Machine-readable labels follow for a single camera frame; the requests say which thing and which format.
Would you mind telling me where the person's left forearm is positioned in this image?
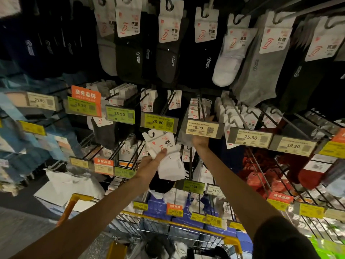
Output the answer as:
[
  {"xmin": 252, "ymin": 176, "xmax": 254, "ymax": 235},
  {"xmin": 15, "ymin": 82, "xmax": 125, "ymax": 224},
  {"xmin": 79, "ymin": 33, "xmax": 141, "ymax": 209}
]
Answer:
[{"xmin": 11, "ymin": 170, "xmax": 158, "ymax": 259}]

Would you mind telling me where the black sock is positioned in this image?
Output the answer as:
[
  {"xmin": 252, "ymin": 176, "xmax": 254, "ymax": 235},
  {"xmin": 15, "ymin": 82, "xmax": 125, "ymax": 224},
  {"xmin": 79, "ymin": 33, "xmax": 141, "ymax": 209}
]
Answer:
[{"xmin": 149, "ymin": 172, "xmax": 176, "ymax": 194}]

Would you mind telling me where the stack of blue boxes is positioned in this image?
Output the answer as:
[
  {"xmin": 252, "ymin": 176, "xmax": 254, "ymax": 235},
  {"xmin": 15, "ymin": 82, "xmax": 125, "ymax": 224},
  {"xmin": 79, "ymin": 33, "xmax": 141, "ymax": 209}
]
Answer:
[{"xmin": 143, "ymin": 193, "xmax": 254, "ymax": 252}]

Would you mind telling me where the person's right forearm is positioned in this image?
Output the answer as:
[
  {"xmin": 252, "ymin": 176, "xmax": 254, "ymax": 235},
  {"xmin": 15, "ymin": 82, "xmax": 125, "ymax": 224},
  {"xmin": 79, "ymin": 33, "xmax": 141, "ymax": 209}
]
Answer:
[{"xmin": 195, "ymin": 144, "xmax": 282, "ymax": 240}]

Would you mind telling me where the black sleeve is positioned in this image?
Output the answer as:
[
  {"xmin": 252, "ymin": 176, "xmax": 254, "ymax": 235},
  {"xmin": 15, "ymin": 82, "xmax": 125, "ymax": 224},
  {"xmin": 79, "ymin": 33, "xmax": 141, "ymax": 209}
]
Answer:
[{"xmin": 252, "ymin": 216, "xmax": 321, "ymax": 259}]

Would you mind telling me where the black hanging sock pack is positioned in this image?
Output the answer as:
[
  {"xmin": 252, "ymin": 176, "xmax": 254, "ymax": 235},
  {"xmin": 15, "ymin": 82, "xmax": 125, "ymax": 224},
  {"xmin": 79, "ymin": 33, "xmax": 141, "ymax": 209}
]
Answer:
[
  {"xmin": 179, "ymin": 4, "xmax": 220, "ymax": 88},
  {"xmin": 114, "ymin": 0, "xmax": 148, "ymax": 84},
  {"xmin": 279, "ymin": 16, "xmax": 345, "ymax": 113}
]

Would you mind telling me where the white sock pack with hook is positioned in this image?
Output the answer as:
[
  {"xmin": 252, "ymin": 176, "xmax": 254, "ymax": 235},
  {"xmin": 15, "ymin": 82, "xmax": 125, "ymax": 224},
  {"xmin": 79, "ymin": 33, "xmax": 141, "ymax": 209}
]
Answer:
[{"xmin": 142, "ymin": 129, "xmax": 186, "ymax": 181}]

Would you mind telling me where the sock pack with white label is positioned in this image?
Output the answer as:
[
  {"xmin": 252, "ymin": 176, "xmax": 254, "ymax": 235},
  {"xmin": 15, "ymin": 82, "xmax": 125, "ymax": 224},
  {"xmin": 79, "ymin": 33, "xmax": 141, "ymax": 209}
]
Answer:
[
  {"xmin": 241, "ymin": 105, "xmax": 259, "ymax": 130},
  {"xmin": 167, "ymin": 90, "xmax": 182, "ymax": 110},
  {"xmin": 140, "ymin": 88, "xmax": 158, "ymax": 113},
  {"xmin": 263, "ymin": 108, "xmax": 283, "ymax": 128}
]

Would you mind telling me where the light grey hanging sock pack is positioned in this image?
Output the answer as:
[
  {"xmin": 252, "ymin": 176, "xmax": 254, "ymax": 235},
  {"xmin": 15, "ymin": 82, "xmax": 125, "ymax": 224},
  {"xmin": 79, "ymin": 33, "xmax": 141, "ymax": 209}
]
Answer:
[{"xmin": 92, "ymin": 0, "xmax": 118, "ymax": 76}]

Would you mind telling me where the dark grey sock pair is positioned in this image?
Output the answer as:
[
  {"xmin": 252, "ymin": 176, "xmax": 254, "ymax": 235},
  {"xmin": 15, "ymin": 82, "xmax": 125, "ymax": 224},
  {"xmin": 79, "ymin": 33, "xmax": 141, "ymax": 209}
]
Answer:
[{"xmin": 87, "ymin": 116, "xmax": 119, "ymax": 150}]

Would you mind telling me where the person's left hand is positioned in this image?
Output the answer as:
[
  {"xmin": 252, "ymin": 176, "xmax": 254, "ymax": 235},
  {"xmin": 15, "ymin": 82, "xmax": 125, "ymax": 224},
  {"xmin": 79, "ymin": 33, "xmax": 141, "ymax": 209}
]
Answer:
[{"xmin": 137, "ymin": 148, "xmax": 168, "ymax": 184}]

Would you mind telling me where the rack of blue packets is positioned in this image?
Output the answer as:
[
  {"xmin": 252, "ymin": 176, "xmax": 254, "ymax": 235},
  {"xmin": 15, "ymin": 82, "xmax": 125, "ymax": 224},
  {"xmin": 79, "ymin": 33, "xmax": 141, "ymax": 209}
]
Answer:
[{"xmin": 0, "ymin": 59, "xmax": 81, "ymax": 194}]

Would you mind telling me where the pile of red packets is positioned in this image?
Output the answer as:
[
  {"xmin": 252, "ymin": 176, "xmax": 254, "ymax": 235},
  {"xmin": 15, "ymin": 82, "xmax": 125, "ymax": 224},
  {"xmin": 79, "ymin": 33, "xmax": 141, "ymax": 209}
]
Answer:
[{"xmin": 238, "ymin": 156, "xmax": 297, "ymax": 197}]

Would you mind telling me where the white sign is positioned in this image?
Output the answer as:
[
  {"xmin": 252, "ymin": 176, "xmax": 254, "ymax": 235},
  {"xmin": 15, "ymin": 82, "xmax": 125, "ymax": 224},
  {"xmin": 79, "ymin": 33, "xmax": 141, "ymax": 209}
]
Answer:
[{"xmin": 0, "ymin": 0, "xmax": 21, "ymax": 19}]

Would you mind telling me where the person's right hand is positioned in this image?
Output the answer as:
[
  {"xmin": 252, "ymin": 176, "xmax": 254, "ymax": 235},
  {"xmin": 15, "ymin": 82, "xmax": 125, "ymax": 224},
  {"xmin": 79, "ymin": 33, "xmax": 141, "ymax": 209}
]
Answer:
[{"xmin": 192, "ymin": 115, "xmax": 215, "ymax": 149}]

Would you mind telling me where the large grey hanging sock pack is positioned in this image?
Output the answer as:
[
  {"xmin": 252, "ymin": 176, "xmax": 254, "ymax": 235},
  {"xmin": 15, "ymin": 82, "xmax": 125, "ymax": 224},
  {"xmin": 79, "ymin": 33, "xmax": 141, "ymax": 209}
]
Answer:
[{"xmin": 233, "ymin": 11, "xmax": 297, "ymax": 107}]

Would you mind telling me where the stack of white-labelled sock packs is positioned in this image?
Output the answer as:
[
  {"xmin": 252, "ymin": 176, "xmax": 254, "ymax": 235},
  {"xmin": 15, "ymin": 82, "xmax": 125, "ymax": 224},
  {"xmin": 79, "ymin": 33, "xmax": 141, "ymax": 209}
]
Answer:
[
  {"xmin": 109, "ymin": 83, "xmax": 138, "ymax": 107},
  {"xmin": 86, "ymin": 80, "xmax": 116, "ymax": 99},
  {"xmin": 188, "ymin": 97, "xmax": 212, "ymax": 120},
  {"xmin": 216, "ymin": 97, "xmax": 244, "ymax": 149}
]

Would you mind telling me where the row of navy socks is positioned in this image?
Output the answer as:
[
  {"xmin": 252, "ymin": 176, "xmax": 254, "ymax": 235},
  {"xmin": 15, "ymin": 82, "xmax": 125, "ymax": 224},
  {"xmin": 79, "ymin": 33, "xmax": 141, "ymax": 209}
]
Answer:
[{"xmin": 0, "ymin": 0, "xmax": 95, "ymax": 78}]

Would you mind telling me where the shopping cart with yellow handle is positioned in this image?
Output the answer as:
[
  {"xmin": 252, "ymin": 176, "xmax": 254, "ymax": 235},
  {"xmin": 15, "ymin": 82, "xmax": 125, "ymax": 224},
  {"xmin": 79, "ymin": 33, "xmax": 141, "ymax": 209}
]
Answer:
[{"xmin": 57, "ymin": 194, "xmax": 243, "ymax": 259}]

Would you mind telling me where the yellow price tag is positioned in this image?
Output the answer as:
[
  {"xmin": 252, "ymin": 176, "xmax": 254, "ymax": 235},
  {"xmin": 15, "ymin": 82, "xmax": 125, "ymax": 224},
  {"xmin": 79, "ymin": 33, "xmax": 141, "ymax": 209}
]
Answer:
[{"xmin": 18, "ymin": 121, "xmax": 47, "ymax": 136}]

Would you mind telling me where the black garment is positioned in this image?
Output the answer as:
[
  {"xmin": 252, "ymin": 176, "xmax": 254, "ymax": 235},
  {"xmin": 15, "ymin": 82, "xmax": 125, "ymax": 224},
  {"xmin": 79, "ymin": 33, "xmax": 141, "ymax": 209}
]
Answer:
[{"xmin": 144, "ymin": 236, "xmax": 176, "ymax": 259}]

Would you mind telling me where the red packet with white label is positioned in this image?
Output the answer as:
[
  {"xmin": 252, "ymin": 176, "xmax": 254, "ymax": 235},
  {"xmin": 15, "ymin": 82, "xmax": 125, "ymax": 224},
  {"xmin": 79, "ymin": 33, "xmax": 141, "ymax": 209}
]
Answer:
[{"xmin": 298, "ymin": 154, "xmax": 335, "ymax": 190}]

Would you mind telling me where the row of shelf price tags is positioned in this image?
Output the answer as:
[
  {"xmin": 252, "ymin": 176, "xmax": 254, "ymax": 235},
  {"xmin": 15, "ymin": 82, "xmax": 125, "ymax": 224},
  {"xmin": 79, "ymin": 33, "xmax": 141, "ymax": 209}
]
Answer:
[
  {"xmin": 133, "ymin": 201, "xmax": 246, "ymax": 232},
  {"xmin": 70, "ymin": 156, "xmax": 345, "ymax": 221},
  {"xmin": 5, "ymin": 90, "xmax": 345, "ymax": 159}
]

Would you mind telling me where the small orange promotion sign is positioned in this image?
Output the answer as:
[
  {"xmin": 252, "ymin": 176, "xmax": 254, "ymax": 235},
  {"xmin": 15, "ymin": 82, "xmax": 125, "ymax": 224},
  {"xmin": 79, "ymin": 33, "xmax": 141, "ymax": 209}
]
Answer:
[
  {"xmin": 331, "ymin": 128, "xmax": 345, "ymax": 144},
  {"xmin": 93, "ymin": 158, "xmax": 115, "ymax": 176},
  {"xmin": 267, "ymin": 191, "xmax": 294, "ymax": 205},
  {"xmin": 166, "ymin": 203, "xmax": 184, "ymax": 217}
]

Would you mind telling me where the white plastic bag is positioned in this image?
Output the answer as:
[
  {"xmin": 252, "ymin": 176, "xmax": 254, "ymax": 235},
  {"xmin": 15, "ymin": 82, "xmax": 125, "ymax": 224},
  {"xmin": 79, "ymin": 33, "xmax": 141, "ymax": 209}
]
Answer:
[{"xmin": 34, "ymin": 170, "xmax": 105, "ymax": 208}]

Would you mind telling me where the dark grey hanging sock pack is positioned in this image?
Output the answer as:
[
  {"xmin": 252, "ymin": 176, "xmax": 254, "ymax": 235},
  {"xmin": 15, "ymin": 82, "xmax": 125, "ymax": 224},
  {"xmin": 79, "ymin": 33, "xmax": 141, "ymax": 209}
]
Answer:
[{"xmin": 155, "ymin": 0, "xmax": 189, "ymax": 84}]

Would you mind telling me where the white hanging sock pack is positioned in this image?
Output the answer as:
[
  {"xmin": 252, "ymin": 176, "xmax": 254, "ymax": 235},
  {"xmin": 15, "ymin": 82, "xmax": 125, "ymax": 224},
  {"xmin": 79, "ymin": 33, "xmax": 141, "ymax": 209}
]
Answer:
[{"xmin": 212, "ymin": 13, "xmax": 258, "ymax": 87}]

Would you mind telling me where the large orange promotion sign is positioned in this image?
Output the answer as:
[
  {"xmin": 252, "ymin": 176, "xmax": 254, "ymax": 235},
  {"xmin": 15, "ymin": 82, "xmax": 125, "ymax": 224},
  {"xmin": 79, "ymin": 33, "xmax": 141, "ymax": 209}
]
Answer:
[{"xmin": 71, "ymin": 85, "xmax": 102, "ymax": 117}]

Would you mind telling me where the stack of striped sock packs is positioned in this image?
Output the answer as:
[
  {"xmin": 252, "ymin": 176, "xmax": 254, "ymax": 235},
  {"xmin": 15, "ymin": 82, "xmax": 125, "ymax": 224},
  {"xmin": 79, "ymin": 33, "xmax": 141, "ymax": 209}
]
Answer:
[{"xmin": 119, "ymin": 135, "xmax": 147, "ymax": 169}]

